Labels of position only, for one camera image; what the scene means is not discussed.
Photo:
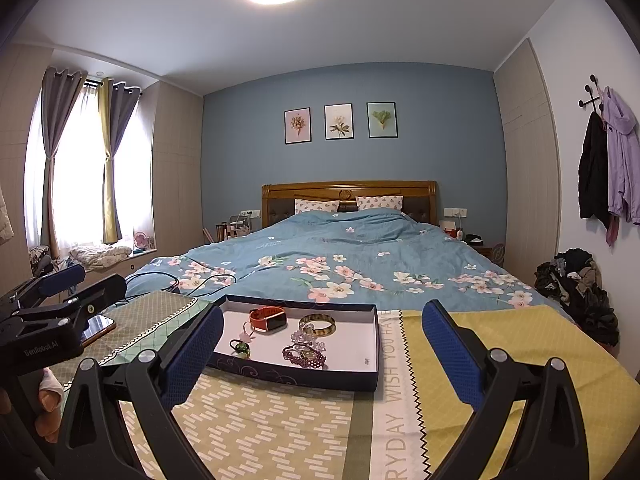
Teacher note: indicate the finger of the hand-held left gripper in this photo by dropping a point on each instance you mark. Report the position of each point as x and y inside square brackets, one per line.
[60, 280]
[100, 290]

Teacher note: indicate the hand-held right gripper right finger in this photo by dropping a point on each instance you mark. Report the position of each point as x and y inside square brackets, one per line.
[450, 345]

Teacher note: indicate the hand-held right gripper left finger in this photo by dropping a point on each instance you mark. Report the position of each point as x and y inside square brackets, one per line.
[192, 355]

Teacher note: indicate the orange wrist watch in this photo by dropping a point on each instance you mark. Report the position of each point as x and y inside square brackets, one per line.
[260, 316]

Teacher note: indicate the dark blue box white inside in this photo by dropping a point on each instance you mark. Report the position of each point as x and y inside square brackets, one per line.
[350, 340]

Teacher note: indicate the amber bangle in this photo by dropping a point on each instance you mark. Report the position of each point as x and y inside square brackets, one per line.
[306, 321]

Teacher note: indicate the person's left hand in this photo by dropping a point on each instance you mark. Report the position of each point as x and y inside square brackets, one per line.
[50, 402]

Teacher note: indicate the dark patterned cloth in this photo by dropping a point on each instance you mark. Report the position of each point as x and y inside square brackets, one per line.
[39, 257]

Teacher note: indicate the white crumpled blanket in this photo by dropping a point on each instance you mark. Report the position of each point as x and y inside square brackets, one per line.
[100, 255]

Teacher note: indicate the smartphone with orange case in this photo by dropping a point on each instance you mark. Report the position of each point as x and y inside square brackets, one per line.
[97, 327]

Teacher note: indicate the small pink fan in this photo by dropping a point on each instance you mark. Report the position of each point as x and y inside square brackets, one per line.
[142, 241]

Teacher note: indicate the patchwork printed bed sheet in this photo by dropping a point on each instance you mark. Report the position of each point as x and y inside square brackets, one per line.
[250, 420]

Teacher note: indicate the wooden nightstand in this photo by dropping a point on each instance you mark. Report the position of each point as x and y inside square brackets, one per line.
[487, 250]

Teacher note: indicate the white sheer curtain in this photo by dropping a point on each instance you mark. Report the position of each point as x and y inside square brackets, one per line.
[82, 170]

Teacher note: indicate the dark tumbler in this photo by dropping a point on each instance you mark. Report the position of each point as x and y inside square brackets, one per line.
[221, 232]

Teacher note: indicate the beige wardrobe beside window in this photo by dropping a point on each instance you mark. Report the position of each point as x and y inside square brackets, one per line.
[175, 175]

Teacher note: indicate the clear desktop organizer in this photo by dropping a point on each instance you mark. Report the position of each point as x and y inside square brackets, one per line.
[240, 224]

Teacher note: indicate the grey and yellow curtain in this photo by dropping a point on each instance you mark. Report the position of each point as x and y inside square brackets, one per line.
[112, 145]
[52, 140]

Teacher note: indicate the blue floral duvet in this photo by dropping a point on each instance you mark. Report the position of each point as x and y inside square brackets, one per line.
[350, 245]

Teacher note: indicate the pile of dark clothes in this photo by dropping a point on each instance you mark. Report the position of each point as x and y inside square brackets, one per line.
[580, 285]

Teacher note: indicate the dotted white pillow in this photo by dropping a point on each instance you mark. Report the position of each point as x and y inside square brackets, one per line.
[316, 207]
[379, 203]

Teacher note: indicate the wooden headboard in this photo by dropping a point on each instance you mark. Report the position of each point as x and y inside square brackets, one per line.
[350, 189]

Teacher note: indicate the beige wardrobe beside coat rack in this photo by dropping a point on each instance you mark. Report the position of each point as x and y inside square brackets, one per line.
[525, 170]

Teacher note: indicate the pink garment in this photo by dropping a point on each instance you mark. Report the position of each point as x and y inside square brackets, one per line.
[612, 232]

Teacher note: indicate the black curtain rod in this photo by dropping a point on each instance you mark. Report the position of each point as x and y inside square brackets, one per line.
[94, 81]

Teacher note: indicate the framed green leaf picture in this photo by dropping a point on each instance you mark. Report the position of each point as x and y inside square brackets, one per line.
[382, 120]

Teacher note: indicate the framed white flower picture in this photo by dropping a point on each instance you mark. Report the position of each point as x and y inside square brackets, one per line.
[338, 122]

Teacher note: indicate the framed pink flower picture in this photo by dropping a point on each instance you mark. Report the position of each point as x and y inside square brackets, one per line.
[298, 126]

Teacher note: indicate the purple jacket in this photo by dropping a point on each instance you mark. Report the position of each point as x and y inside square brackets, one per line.
[625, 150]

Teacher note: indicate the white wall socket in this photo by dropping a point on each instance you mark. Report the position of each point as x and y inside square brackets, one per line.
[454, 212]
[250, 213]

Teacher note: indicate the black wall coat rack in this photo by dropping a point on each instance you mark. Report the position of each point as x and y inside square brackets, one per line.
[592, 95]

